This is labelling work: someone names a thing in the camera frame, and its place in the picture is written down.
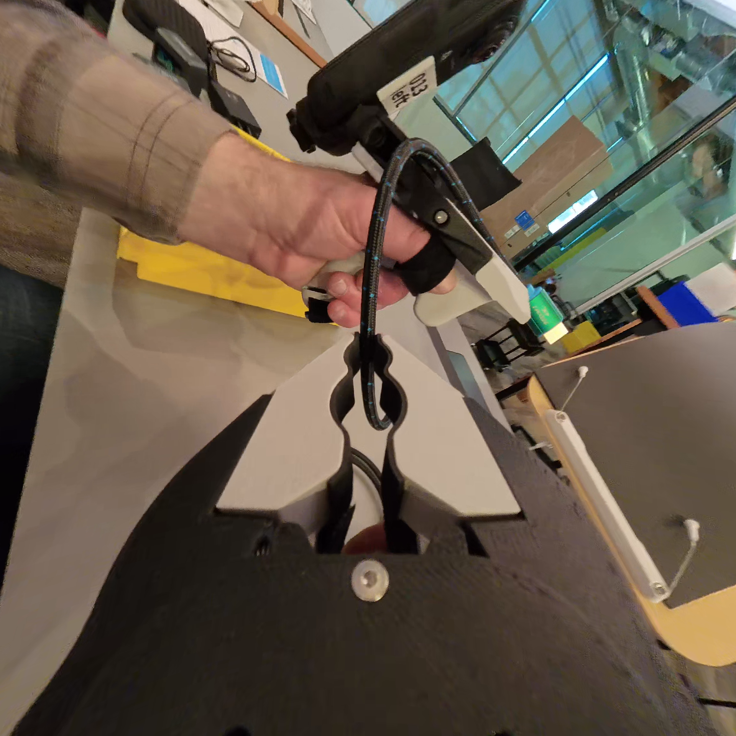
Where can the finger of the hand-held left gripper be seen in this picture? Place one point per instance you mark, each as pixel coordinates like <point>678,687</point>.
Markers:
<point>506,287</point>

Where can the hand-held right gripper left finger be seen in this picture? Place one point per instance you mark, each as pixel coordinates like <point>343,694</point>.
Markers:
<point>287,448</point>

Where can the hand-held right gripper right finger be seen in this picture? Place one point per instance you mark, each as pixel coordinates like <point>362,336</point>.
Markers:
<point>448,454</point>

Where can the person's left forearm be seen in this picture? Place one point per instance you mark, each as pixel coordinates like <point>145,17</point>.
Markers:
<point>86,115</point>

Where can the person's left hand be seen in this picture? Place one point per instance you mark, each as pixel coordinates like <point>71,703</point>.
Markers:
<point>287,218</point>

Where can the blue and white paper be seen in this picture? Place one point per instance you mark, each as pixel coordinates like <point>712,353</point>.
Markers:
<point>271,75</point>

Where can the black cloth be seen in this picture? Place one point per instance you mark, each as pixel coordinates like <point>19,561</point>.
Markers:
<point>483,172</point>

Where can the large cardboard box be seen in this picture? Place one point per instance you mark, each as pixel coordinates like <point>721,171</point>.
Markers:
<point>552,172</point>

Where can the small black box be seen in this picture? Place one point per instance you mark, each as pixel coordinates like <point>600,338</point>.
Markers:
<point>233,109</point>

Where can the black pole stand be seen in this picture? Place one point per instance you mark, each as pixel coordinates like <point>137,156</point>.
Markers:
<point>632,185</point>

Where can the small blue bin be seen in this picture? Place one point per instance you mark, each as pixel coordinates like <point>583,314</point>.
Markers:
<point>687,305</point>

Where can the black pouch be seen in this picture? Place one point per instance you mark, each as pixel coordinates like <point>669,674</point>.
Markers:
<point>172,29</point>

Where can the yellow folder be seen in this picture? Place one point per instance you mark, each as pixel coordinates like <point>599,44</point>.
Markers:
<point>190,264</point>

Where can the wooden board with black sheet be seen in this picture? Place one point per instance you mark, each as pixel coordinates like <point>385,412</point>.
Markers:
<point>661,431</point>

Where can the black metal frame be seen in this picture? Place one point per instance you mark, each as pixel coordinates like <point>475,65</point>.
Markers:
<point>506,345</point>

